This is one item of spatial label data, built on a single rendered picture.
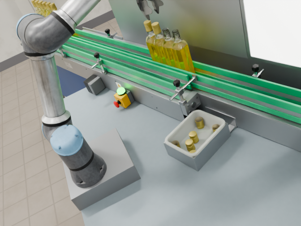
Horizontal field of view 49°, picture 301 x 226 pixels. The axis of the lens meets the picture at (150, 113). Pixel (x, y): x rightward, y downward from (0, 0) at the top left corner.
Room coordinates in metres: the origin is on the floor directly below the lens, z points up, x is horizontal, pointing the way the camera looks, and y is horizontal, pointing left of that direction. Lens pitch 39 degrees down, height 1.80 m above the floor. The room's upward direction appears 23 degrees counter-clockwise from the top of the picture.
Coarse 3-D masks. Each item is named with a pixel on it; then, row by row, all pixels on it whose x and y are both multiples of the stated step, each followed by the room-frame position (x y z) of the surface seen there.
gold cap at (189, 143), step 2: (186, 140) 0.98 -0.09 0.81; (188, 140) 0.97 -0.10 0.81; (190, 140) 0.97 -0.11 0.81; (192, 140) 0.96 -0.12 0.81; (186, 142) 0.97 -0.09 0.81; (188, 142) 0.96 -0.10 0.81; (190, 142) 0.96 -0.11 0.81; (192, 142) 0.96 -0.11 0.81; (186, 144) 0.96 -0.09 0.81; (188, 144) 0.95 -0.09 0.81; (190, 144) 0.95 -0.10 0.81; (192, 144) 0.95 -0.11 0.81; (186, 146) 0.96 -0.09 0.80; (188, 146) 0.95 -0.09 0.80; (190, 146) 0.95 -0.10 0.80; (192, 146) 0.95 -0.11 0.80; (194, 146) 0.96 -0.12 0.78; (188, 148) 0.95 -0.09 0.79; (190, 148) 0.95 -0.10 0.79; (192, 148) 0.95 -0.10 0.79; (194, 148) 0.95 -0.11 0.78; (188, 150) 0.96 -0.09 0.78; (190, 150) 0.95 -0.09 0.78
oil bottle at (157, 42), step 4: (156, 40) 1.37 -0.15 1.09; (160, 40) 1.35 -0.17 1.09; (156, 44) 1.37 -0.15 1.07; (160, 44) 1.35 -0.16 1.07; (156, 48) 1.37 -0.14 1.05; (160, 48) 1.35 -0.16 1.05; (156, 52) 1.38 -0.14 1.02; (160, 52) 1.36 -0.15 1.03; (160, 56) 1.37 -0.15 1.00; (164, 56) 1.34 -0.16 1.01; (160, 60) 1.37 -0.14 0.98; (164, 60) 1.35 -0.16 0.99
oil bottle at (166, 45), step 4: (164, 40) 1.33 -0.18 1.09; (168, 40) 1.31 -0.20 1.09; (172, 40) 1.31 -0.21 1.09; (164, 44) 1.32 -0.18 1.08; (168, 44) 1.30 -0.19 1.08; (164, 48) 1.32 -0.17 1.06; (168, 48) 1.30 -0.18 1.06; (164, 52) 1.33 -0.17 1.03; (168, 52) 1.31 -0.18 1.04; (172, 52) 1.29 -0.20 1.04; (168, 56) 1.32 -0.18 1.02; (172, 56) 1.29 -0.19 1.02; (168, 60) 1.32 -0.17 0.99; (172, 60) 1.30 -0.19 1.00; (168, 64) 1.33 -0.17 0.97; (172, 64) 1.31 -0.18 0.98
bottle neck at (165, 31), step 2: (164, 28) 1.34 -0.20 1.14; (166, 28) 1.34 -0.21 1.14; (162, 30) 1.33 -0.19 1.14; (164, 30) 1.32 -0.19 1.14; (166, 30) 1.31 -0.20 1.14; (168, 30) 1.32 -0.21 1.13; (164, 32) 1.32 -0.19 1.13; (166, 32) 1.31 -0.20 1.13; (168, 32) 1.32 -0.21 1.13; (164, 34) 1.32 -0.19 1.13; (166, 34) 1.32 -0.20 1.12; (168, 34) 1.32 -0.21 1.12; (164, 36) 1.32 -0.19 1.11; (166, 36) 1.32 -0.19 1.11; (168, 36) 1.32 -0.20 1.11; (170, 36) 1.32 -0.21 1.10; (166, 38) 1.32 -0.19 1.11; (168, 38) 1.31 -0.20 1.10; (170, 38) 1.32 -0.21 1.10; (166, 40) 1.32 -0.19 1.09
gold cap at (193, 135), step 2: (190, 132) 1.01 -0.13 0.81; (192, 132) 1.01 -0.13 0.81; (194, 132) 1.00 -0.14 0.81; (196, 132) 1.00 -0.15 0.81; (190, 134) 1.00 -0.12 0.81; (192, 134) 1.00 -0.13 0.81; (194, 134) 0.99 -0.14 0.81; (196, 134) 0.99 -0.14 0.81; (190, 136) 0.99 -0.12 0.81; (192, 136) 0.99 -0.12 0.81; (194, 136) 0.98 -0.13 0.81; (196, 136) 0.99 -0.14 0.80; (190, 138) 1.00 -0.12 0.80; (192, 138) 0.99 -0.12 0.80; (194, 138) 0.99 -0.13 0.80; (196, 138) 0.99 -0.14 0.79; (194, 140) 0.98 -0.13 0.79; (196, 140) 0.98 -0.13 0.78; (198, 140) 0.99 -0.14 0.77; (194, 142) 0.99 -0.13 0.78; (196, 142) 0.98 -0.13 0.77
